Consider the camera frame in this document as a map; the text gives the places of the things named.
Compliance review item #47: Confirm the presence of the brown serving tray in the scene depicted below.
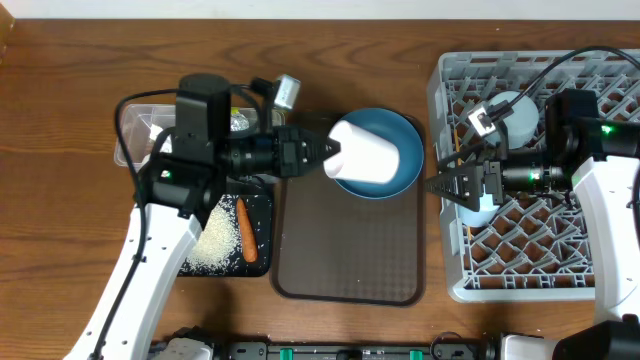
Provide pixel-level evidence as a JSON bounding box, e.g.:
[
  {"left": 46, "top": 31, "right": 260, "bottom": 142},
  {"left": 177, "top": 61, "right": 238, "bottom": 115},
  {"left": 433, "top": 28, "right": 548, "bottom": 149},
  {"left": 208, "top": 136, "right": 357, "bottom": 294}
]
[{"left": 269, "top": 112, "right": 427, "bottom": 307}]

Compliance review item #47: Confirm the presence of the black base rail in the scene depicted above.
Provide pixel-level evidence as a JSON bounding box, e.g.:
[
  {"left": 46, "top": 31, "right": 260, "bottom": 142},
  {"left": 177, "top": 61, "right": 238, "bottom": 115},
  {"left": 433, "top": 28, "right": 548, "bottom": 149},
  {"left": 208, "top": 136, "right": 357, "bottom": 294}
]
[{"left": 149, "top": 327, "right": 501, "bottom": 360}]

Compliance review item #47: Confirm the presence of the foil snack wrapper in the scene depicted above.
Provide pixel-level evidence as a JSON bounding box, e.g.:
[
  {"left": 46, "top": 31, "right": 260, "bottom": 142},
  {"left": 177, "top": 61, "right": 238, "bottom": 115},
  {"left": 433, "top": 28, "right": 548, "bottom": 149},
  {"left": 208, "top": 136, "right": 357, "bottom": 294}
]
[{"left": 230, "top": 107, "right": 250, "bottom": 132}]

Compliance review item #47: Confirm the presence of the white cooked rice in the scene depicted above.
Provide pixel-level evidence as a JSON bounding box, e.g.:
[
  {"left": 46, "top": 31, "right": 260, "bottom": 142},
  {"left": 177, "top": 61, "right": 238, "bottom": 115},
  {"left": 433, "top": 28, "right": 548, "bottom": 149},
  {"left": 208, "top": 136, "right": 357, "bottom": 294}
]
[{"left": 182, "top": 194, "right": 266, "bottom": 275}]

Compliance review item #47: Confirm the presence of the light blue bowl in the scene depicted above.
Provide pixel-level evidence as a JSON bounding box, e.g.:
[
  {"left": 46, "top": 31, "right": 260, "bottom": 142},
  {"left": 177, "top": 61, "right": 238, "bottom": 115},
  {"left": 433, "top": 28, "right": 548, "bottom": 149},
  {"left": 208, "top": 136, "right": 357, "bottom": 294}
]
[{"left": 485, "top": 91, "right": 539, "bottom": 150}]

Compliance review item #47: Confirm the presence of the light blue cup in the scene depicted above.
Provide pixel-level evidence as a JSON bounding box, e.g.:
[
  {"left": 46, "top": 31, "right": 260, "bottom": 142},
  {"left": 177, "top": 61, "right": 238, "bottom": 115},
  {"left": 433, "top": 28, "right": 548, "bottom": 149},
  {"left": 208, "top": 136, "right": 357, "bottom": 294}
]
[{"left": 457, "top": 194, "right": 499, "bottom": 228}]

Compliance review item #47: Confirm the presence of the wooden chopstick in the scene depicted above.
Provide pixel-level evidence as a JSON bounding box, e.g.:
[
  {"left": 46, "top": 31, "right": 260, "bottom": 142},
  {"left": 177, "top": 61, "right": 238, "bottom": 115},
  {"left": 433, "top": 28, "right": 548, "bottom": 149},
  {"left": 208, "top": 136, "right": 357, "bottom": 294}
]
[{"left": 453, "top": 128, "right": 475, "bottom": 241}]

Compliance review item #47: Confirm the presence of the pink cup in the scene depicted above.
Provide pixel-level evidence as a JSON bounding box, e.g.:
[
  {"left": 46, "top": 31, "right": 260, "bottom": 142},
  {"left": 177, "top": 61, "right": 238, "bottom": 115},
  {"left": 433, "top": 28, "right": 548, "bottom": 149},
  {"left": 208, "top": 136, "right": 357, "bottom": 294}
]
[{"left": 323, "top": 120, "right": 400, "bottom": 184}]

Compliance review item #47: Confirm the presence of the black plastic tray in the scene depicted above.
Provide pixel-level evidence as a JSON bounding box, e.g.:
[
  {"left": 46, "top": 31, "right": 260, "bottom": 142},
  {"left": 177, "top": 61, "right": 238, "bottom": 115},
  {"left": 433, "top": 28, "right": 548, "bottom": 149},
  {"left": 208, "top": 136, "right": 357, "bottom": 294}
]
[{"left": 177, "top": 179, "right": 276, "bottom": 278}]

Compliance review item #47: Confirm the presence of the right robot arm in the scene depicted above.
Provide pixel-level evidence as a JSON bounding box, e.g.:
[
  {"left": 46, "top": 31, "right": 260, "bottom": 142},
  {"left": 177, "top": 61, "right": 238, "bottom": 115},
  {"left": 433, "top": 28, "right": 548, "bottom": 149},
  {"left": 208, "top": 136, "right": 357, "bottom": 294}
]
[{"left": 425, "top": 89, "right": 639, "bottom": 359}]

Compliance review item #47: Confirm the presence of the orange carrot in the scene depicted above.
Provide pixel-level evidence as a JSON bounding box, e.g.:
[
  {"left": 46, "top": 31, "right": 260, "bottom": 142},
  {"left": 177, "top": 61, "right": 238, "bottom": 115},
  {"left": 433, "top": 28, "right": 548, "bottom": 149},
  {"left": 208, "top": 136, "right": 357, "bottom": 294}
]
[{"left": 236, "top": 198, "right": 258, "bottom": 263}]

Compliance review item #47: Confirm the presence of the clear plastic bin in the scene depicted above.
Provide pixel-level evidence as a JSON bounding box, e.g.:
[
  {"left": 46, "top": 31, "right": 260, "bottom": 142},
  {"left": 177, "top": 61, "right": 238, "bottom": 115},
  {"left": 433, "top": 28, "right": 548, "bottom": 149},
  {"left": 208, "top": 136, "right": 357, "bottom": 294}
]
[{"left": 121, "top": 104, "right": 259, "bottom": 169}]

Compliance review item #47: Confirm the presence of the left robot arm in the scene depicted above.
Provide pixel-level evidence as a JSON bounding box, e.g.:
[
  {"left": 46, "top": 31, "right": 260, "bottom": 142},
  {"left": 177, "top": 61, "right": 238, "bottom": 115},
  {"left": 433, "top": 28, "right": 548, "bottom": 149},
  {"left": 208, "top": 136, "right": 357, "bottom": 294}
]
[{"left": 68, "top": 73, "right": 340, "bottom": 359}]

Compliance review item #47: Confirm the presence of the dark blue plate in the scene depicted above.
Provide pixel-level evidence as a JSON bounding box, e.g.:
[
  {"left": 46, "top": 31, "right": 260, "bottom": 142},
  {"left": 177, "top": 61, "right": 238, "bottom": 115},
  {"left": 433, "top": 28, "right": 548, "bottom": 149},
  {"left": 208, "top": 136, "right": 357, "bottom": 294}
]
[{"left": 333, "top": 108, "right": 424, "bottom": 199}]

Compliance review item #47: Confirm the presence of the white napkin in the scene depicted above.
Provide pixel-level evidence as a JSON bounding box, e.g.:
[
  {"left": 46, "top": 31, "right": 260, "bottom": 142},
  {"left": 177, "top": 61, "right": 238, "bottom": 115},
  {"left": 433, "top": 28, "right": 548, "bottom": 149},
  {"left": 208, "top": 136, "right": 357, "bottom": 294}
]
[{"left": 147, "top": 125, "right": 174, "bottom": 155}]

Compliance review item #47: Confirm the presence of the grey dishwasher rack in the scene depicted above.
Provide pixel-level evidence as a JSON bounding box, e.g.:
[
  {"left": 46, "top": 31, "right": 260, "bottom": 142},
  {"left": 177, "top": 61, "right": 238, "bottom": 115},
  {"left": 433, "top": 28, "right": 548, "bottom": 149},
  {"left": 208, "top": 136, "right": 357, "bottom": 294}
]
[{"left": 427, "top": 50, "right": 639, "bottom": 303}]

